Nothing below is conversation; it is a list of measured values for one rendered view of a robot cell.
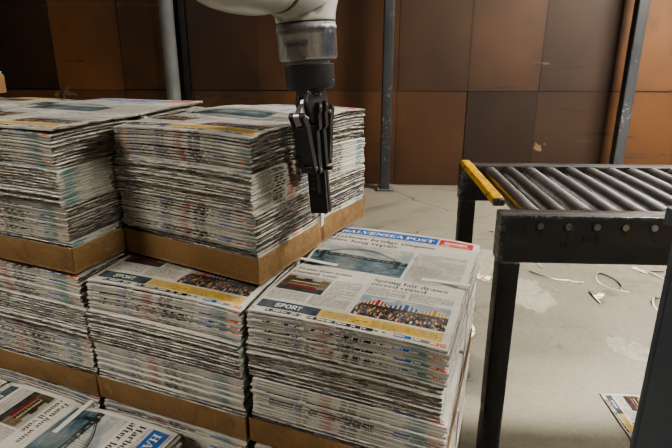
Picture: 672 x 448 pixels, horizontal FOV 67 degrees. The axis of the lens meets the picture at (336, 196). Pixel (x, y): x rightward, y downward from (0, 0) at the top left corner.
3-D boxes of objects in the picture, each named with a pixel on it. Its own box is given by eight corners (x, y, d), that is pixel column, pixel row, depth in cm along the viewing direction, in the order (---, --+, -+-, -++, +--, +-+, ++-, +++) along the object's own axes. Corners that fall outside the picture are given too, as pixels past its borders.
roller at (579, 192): (632, 220, 121) (616, 235, 122) (559, 172, 166) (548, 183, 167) (617, 207, 120) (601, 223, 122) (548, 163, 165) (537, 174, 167)
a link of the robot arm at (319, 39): (264, 25, 73) (268, 67, 75) (322, 19, 70) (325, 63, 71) (291, 27, 81) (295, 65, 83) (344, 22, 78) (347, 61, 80)
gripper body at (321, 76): (298, 63, 82) (303, 120, 85) (274, 65, 75) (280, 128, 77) (341, 60, 80) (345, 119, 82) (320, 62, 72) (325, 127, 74)
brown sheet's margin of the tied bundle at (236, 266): (258, 285, 75) (257, 259, 74) (126, 251, 88) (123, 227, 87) (312, 249, 89) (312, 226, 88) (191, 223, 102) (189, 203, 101)
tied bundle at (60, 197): (75, 279, 79) (51, 133, 73) (-48, 252, 90) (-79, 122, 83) (216, 209, 113) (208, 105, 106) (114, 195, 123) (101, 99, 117)
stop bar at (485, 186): (491, 206, 125) (492, 198, 124) (459, 165, 166) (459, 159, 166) (504, 206, 125) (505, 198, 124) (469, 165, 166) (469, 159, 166)
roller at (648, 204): (682, 231, 121) (660, 232, 122) (595, 180, 166) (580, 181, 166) (685, 212, 120) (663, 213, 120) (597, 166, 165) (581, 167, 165)
